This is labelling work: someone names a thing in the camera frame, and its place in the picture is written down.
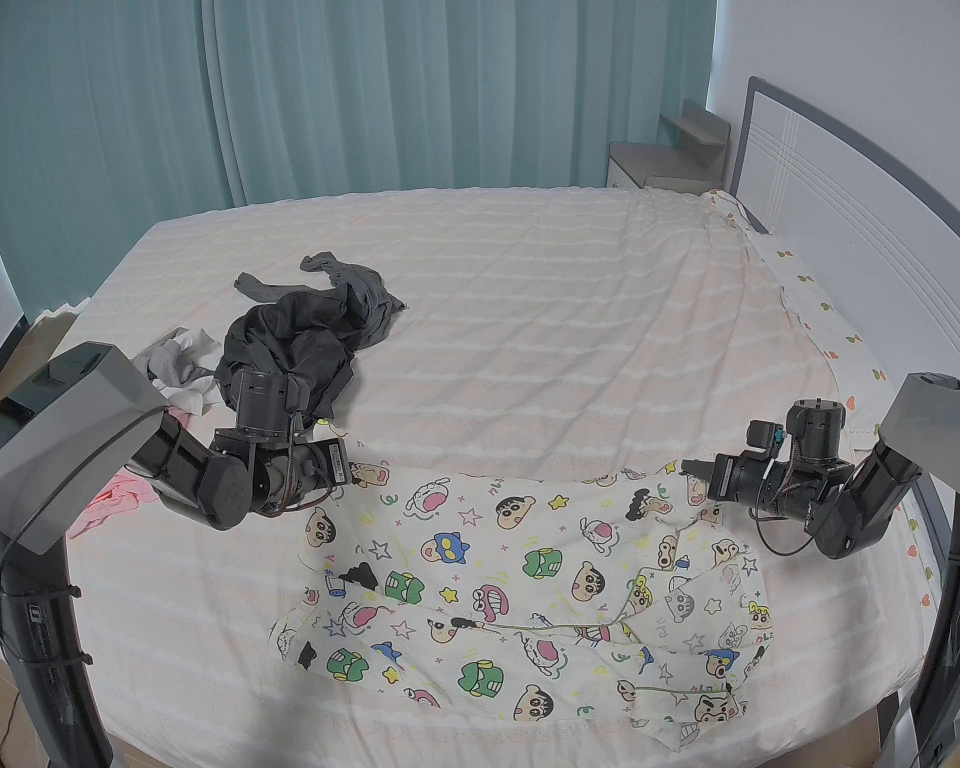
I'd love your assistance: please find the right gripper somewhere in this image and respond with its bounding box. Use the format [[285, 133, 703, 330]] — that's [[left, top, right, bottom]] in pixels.
[[707, 452, 789, 513]]

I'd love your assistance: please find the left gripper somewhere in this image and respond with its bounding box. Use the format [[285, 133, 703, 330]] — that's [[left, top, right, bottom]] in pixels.
[[262, 437, 354, 515]]

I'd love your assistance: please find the white printed pyjama top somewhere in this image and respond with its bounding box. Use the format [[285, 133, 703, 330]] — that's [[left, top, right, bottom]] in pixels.
[[268, 457, 774, 751]]

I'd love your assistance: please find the black shirt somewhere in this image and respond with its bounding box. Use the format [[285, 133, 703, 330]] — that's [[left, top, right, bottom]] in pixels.
[[216, 291, 355, 421]]

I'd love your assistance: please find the grey and white garment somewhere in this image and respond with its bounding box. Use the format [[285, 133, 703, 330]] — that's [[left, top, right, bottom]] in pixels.
[[135, 327, 226, 417]]

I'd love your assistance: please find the dark grey garment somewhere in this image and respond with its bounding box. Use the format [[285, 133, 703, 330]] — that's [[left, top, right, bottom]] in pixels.
[[234, 253, 408, 354]]

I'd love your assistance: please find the white printed pillow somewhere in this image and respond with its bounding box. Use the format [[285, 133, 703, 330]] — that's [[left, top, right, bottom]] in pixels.
[[701, 187, 891, 438], [896, 480, 944, 618]]

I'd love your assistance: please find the pink garment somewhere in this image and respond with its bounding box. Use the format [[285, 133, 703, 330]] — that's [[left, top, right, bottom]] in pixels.
[[66, 405, 198, 541]]

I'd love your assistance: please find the bed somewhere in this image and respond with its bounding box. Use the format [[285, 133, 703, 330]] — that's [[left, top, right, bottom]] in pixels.
[[63, 75, 960, 768]]

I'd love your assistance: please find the grey bedside table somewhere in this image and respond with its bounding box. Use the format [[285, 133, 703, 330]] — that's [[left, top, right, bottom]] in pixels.
[[606, 99, 732, 195]]

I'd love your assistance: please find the blue-green curtain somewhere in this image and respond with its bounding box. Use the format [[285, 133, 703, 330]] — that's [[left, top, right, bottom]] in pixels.
[[0, 0, 723, 325]]

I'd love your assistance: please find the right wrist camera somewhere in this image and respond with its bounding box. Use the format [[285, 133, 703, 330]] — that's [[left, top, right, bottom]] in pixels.
[[744, 420, 789, 457]]

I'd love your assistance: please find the black cable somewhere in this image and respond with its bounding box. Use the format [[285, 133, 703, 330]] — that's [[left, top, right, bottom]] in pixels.
[[750, 508, 820, 558]]

